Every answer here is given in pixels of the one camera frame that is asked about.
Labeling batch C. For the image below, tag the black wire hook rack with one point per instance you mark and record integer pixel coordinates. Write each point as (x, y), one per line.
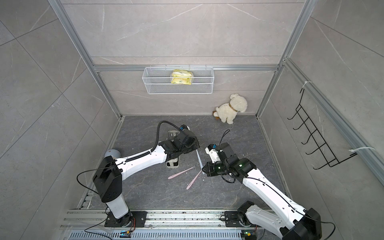
(316, 137)

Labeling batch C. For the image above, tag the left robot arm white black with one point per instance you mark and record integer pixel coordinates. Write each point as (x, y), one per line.
(109, 177)

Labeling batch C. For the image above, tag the aluminium mounting rail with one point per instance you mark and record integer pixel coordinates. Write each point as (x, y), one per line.
(156, 219)

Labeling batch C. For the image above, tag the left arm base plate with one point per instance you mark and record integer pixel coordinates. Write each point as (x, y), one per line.
(139, 217)

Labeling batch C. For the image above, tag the yellow wipes packet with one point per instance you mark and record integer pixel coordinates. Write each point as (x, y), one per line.
(182, 77)

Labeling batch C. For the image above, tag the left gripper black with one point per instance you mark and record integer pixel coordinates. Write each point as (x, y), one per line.
(196, 143)

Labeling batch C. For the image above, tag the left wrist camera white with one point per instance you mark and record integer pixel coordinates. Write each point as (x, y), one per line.
(183, 127)

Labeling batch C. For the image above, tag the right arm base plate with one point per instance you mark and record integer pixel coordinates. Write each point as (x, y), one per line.
(232, 220)

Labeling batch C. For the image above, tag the white wire mesh basket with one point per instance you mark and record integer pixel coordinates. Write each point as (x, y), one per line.
(157, 80)

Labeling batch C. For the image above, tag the pink toothbrush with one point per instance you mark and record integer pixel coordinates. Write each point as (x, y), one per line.
(193, 180)
(180, 173)

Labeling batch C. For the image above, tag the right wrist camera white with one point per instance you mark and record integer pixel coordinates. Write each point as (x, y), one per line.
(215, 153)

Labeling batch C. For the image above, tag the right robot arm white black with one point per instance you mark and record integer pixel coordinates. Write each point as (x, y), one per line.
(288, 221)

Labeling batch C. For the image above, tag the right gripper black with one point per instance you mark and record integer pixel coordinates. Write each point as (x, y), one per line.
(209, 171)

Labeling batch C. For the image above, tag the white plush dog toy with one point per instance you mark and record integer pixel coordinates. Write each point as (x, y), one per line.
(227, 112)

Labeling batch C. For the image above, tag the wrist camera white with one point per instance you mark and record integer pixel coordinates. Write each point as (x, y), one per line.
(183, 127)
(215, 153)

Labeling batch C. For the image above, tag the light blue toothbrush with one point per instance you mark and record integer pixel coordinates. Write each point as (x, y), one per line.
(200, 161)

